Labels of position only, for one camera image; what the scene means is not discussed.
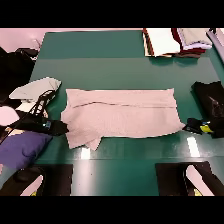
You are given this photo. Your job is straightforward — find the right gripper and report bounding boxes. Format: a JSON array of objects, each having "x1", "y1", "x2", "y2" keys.
[{"x1": 182, "y1": 117, "x2": 214, "y2": 135}]

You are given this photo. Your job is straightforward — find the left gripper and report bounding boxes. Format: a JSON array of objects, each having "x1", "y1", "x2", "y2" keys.
[{"x1": 42, "y1": 119, "x2": 70, "y2": 136}]

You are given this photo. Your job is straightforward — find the black garment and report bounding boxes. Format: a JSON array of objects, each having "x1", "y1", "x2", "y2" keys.
[
  {"x1": 191, "y1": 80, "x2": 224, "y2": 120},
  {"x1": 0, "y1": 46, "x2": 38, "y2": 108}
]

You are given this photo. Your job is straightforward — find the purple garment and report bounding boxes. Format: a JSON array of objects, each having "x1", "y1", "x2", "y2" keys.
[{"x1": 0, "y1": 130, "x2": 54, "y2": 170}]

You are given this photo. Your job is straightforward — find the light pink shirt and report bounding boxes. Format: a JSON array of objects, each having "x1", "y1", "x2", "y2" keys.
[{"x1": 60, "y1": 87, "x2": 186, "y2": 152}]

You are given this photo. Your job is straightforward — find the dark red garment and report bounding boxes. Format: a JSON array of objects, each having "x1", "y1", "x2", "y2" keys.
[{"x1": 171, "y1": 27, "x2": 208, "y2": 59}]

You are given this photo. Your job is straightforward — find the grey garment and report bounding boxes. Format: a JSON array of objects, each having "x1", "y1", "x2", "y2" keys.
[{"x1": 177, "y1": 27, "x2": 213, "y2": 48}]

